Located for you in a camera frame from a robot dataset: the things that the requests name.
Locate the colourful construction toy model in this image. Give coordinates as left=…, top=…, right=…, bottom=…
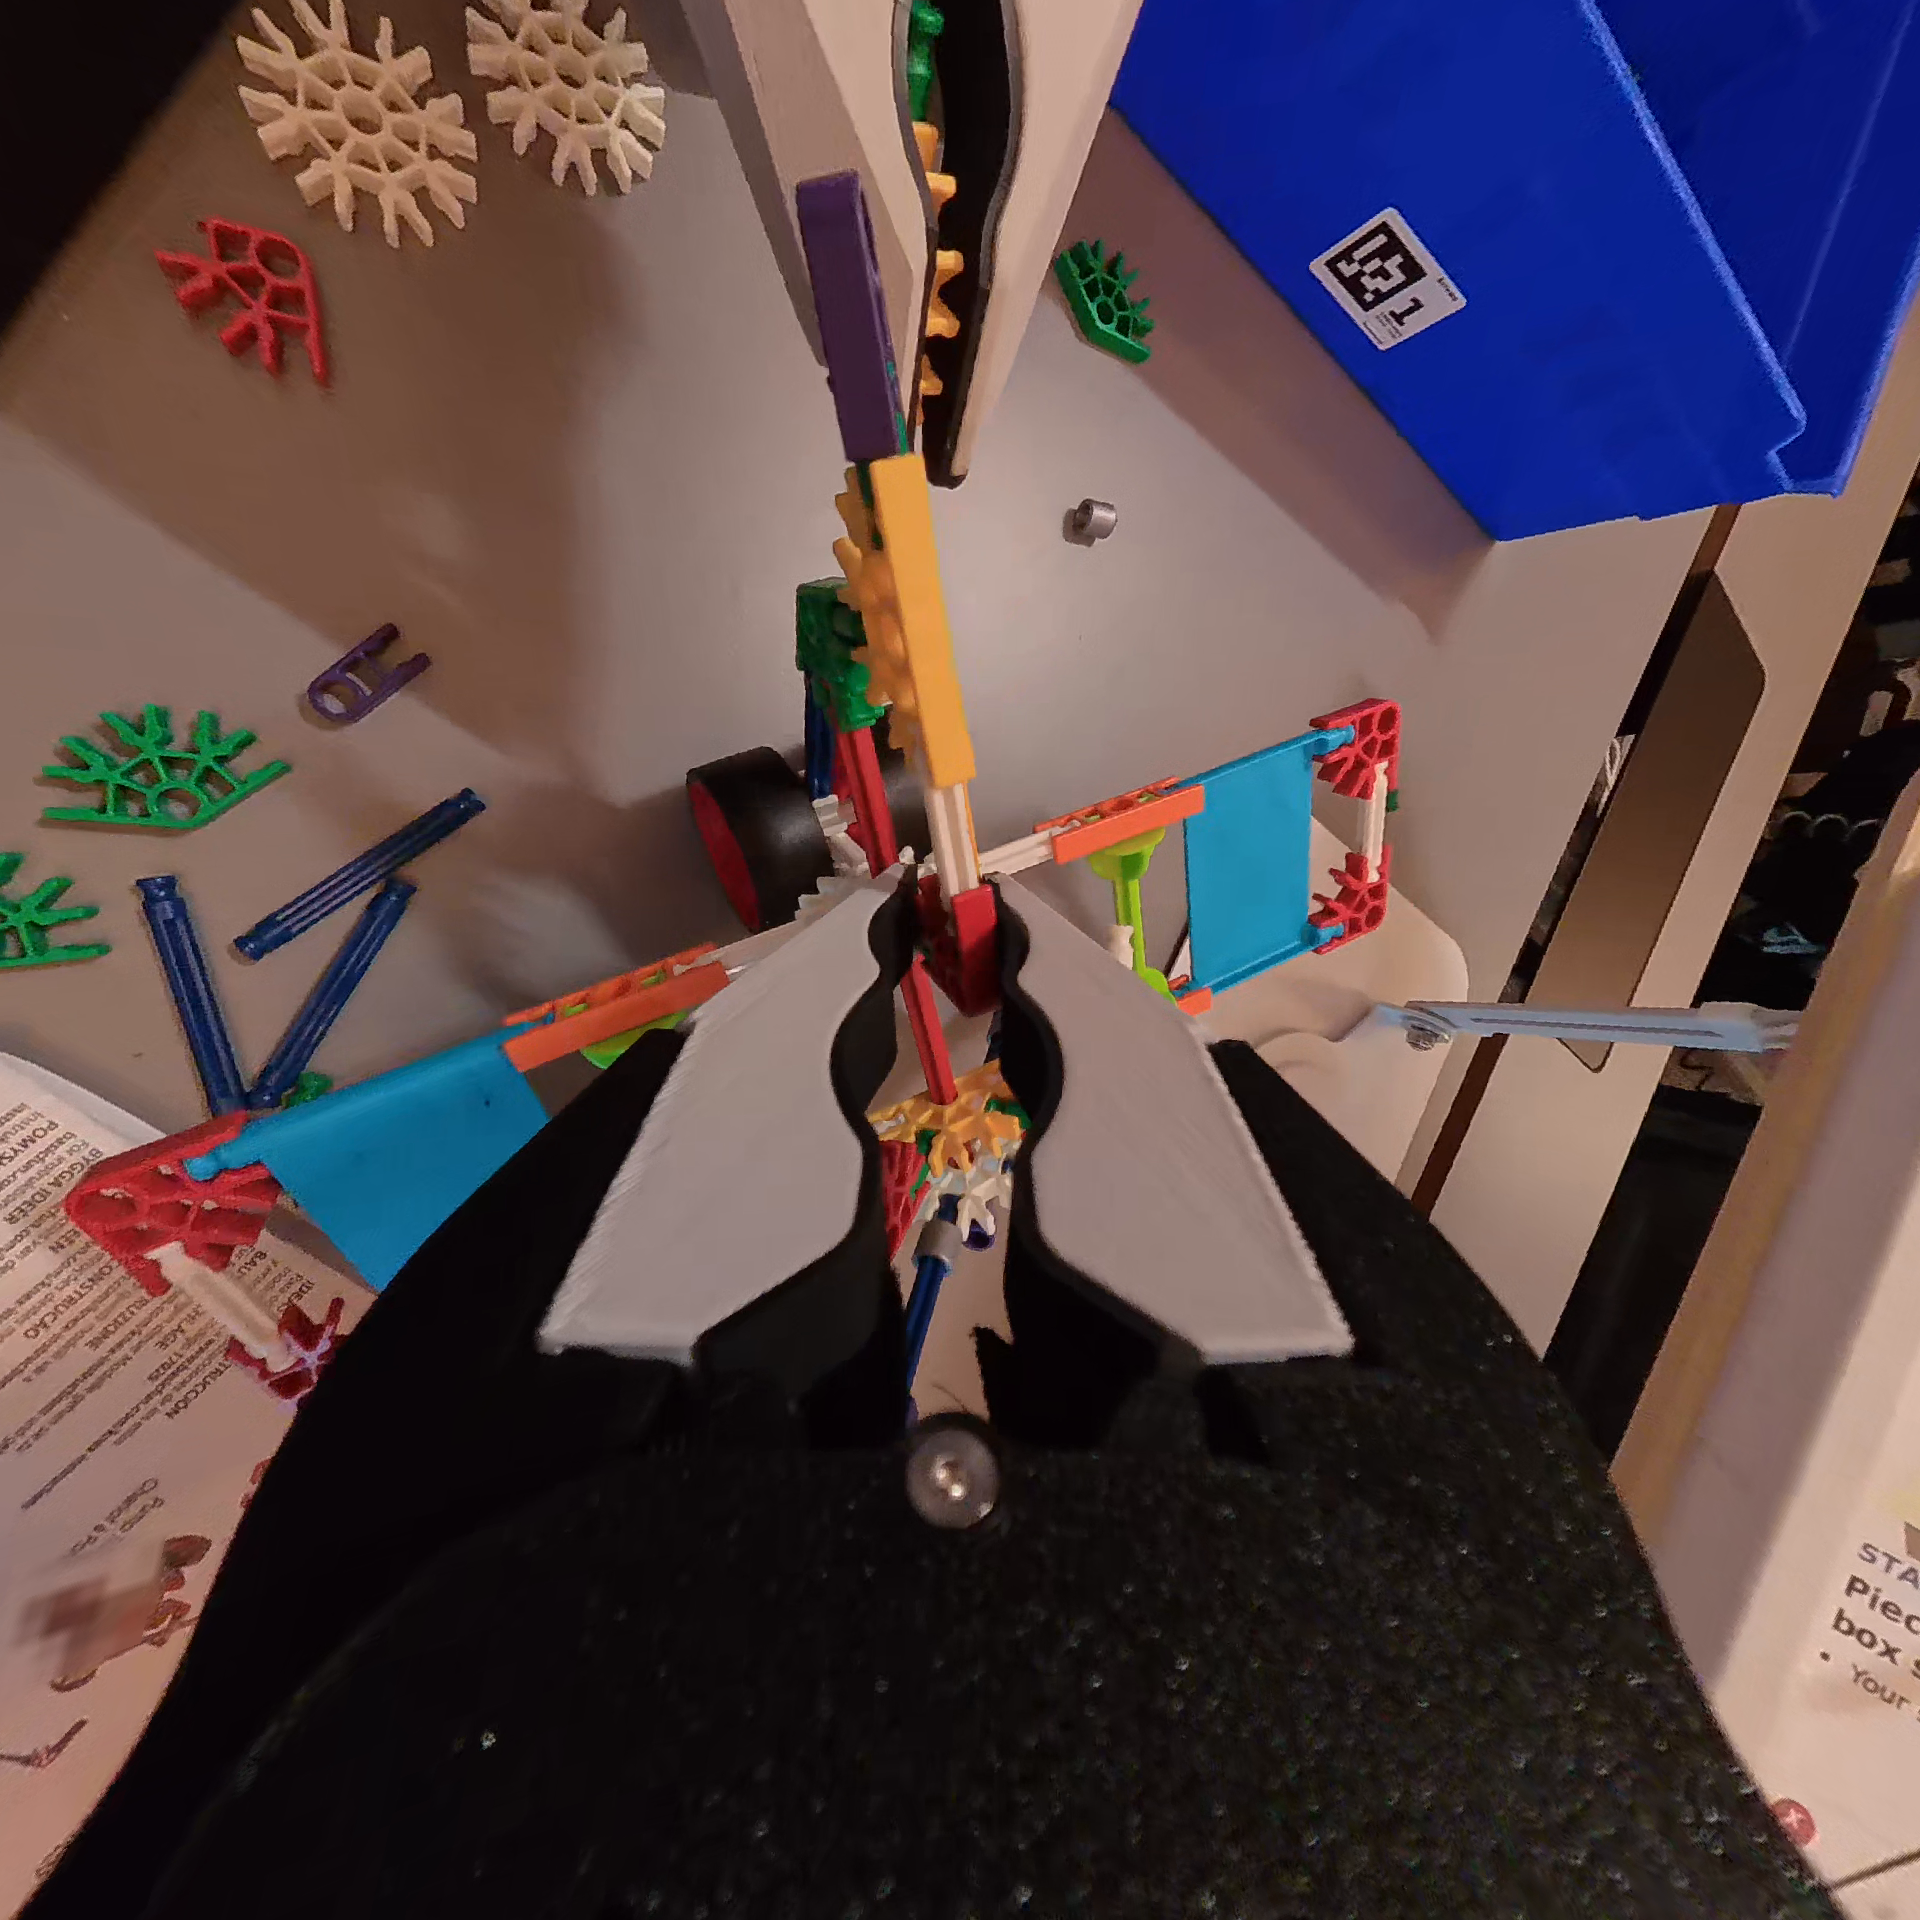
left=65, top=172, right=1402, bottom=1427

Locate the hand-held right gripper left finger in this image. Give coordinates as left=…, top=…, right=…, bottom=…
left=537, top=877, right=920, bottom=1367

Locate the red fan connector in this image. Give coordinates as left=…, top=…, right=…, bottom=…
left=153, top=221, right=332, bottom=391

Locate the table cable hatch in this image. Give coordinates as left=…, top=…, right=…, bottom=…
left=1530, top=571, right=1773, bottom=1077

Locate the small green fan connector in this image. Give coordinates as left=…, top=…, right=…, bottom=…
left=1052, top=241, right=1160, bottom=365

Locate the large green fan connector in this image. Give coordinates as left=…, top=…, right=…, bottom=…
left=0, top=854, right=112, bottom=971
left=39, top=706, right=289, bottom=832

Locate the building ideas booklet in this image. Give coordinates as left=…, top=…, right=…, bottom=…
left=0, top=1052, right=378, bottom=1920

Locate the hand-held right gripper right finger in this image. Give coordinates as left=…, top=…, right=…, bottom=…
left=997, top=882, right=1354, bottom=1367

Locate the white document stand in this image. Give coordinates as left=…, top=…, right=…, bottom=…
left=1200, top=779, right=1920, bottom=1920

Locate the dark blue plastic rod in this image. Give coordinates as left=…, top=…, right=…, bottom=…
left=134, top=873, right=248, bottom=1120
left=230, top=790, right=487, bottom=964
left=246, top=877, right=418, bottom=1113

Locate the blue plastic bin with tag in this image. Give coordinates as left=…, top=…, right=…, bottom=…
left=1105, top=0, right=1920, bottom=547

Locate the white snowflake connector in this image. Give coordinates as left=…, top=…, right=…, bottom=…
left=464, top=0, right=671, bottom=201
left=234, top=0, right=484, bottom=252

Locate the black dotted rubber mat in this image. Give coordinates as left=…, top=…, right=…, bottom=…
left=0, top=0, right=248, bottom=340

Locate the small purple clip connector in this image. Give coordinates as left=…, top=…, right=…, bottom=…
left=306, top=624, right=432, bottom=729

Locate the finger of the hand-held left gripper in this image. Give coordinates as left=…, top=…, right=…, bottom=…
left=726, top=0, right=934, bottom=319
left=920, top=0, right=1143, bottom=484

